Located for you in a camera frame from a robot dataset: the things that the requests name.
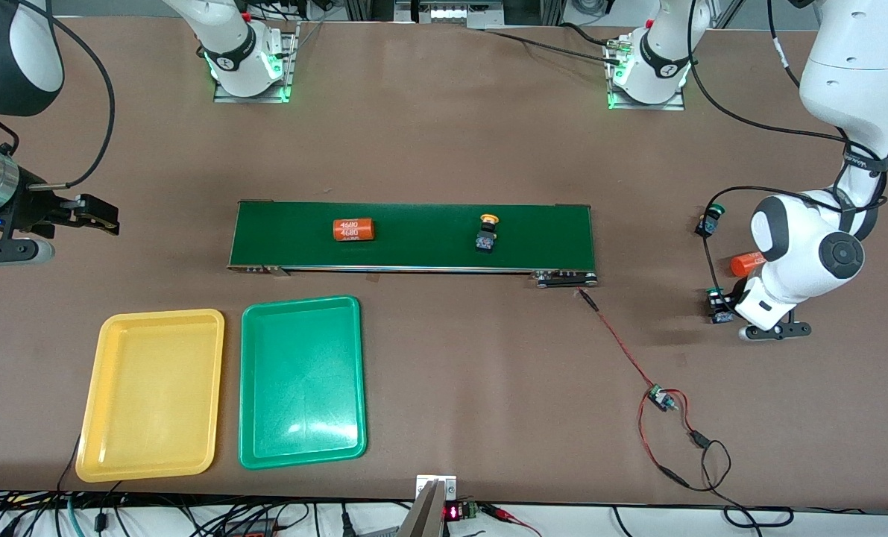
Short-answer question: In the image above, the yellow push button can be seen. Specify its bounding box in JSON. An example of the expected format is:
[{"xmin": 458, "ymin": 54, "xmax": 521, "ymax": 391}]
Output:
[{"xmin": 475, "ymin": 213, "xmax": 501, "ymax": 254}]

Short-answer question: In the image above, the red black twisted wire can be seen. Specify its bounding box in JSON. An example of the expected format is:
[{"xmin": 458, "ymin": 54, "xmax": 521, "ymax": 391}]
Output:
[{"xmin": 578, "ymin": 287, "xmax": 687, "ymax": 486}]

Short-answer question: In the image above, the yellow plastic tray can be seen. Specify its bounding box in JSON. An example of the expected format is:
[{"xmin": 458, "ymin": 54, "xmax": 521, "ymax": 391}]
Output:
[{"xmin": 75, "ymin": 309, "xmax": 225, "ymax": 483}]

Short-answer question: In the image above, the red clip lead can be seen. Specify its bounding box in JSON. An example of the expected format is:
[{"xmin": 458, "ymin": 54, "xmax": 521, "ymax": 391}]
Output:
[{"xmin": 481, "ymin": 503, "xmax": 543, "ymax": 537}]

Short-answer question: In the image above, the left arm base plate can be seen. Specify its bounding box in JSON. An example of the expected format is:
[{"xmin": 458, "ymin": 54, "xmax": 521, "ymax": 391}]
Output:
[{"xmin": 606, "ymin": 41, "xmax": 687, "ymax": 111}]

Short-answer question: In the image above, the green conveyor belt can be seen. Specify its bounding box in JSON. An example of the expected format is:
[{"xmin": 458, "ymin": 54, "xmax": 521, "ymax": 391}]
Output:
[{"xmin": 227, "ymin": 199, "xmax": 599, "ymax": 289}]

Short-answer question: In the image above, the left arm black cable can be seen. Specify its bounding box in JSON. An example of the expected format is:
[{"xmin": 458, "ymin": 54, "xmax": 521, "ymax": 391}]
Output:
[{"xmin": 688, "ymin": 0, "xmax": 888, "ymax": 299}]

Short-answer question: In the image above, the green push button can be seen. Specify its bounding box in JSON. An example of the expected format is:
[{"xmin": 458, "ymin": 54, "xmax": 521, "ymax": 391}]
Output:
[
  {"xmin": 705, "ymin": 286, "xmax": 737, "ymax": 324},
  {"xmin": 695, "ymin": 203, "xmax": 727, "ymax": 239}
]

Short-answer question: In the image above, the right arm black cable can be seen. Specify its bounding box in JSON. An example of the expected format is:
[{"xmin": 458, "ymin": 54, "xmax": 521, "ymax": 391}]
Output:
[{"xmin": 0, "ymin": 0, "xmax": 116, "ymax": 189}]

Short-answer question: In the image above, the black power cable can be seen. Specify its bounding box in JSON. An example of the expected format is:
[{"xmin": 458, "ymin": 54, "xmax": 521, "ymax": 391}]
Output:
[{"xmin": 656, "ymin": 429, "xmax": 795, "ymax": 530}]

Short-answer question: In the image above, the bright light box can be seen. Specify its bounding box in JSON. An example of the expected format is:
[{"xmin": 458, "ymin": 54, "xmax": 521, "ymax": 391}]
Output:
[{"xmin": 395, "ymin": 0, "xmax": 506, "ymax": 29}]

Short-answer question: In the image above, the black cable on table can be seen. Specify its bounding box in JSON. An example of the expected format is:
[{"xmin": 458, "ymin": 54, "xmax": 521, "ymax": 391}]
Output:
[{"xmin": 481, "ymin": 22, "xmax": 623, "ymax": 64}]

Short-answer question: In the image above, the green plastic tray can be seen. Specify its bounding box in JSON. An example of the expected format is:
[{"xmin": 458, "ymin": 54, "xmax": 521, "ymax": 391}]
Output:
[{"xmin": 239, "ymin": 295, "xmax": 368, "ymax": 471}]

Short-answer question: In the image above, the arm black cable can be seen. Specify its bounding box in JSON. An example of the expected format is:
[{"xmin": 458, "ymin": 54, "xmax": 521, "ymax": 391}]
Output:
[
  {"xmin": 688, "ymin": 0, "xmax": 888, "ymax": 299},
  {"xmin": 0, "ymin": 0, "xmax": 116, "ymax": 189}
]

